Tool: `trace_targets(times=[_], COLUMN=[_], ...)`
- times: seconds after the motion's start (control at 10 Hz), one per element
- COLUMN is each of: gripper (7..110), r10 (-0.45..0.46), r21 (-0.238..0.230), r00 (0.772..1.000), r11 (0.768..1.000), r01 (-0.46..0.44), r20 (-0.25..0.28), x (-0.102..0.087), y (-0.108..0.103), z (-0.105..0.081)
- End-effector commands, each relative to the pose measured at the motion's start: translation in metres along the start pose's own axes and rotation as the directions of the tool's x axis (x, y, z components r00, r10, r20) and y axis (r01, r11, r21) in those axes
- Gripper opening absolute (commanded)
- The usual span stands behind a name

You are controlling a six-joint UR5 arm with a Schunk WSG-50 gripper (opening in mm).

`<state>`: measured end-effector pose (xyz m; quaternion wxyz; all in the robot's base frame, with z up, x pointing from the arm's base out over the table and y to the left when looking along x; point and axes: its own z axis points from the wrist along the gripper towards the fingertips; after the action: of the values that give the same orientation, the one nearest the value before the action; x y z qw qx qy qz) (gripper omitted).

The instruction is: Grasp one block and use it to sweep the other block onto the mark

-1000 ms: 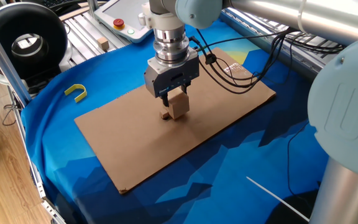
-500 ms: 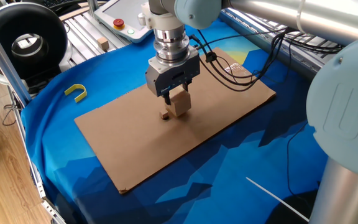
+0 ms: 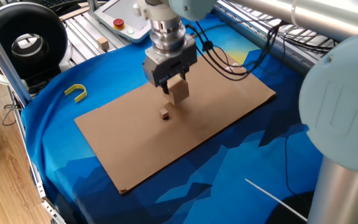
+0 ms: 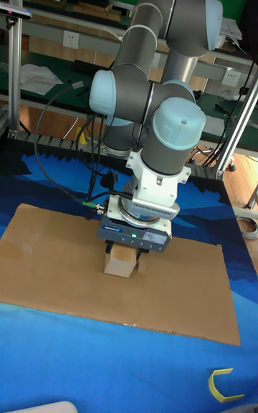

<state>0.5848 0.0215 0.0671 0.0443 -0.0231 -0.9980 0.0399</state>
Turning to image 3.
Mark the yellow U-shaped piece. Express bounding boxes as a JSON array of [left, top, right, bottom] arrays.
[[64, 83, 88, 104]]

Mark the brown cardboard sheet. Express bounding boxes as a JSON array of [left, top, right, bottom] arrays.
[[73, 47, 277, 195]]

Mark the medium wooden cube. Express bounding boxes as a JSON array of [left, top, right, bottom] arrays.
[[96, 36, 110, 52]]

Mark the aluminium table edge rail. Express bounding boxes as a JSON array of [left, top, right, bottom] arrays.
[[213, 6, 319, 75]]

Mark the blue mountain print cloth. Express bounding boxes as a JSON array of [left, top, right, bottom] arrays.
[[20, 15, 324, 224]]

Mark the black cable bundle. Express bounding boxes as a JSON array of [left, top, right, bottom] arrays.
[[185, 18, 338, 82]]

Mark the large wooden block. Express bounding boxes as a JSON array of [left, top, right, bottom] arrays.
[[163, 74, 190, 106]]

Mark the black round ring device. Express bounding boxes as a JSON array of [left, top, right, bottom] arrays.
[[0, 1, 73, 85]]

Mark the grey Schunk gripper body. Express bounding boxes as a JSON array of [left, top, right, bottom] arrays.
[[142, 34, 198, 88]]

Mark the black keyboard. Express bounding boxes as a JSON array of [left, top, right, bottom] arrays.
[[39, 0, 80, 9]]

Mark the aluminium frame post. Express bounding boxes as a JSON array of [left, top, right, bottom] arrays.
[[0, 9, 32, 107], [87, 0, 99, 19]]

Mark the light wooden desk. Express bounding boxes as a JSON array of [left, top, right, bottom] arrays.
[[59, 0, 108, 22]]

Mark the white teach pendant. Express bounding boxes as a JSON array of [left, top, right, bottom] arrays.
[[93, 0, 152, 44]]

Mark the thin black cable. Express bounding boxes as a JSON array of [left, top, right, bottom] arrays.
[[283, 126, 301, 197]]

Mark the clear shiny tape patch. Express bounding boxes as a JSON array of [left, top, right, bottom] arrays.
[[224, 63, 250, 82]]

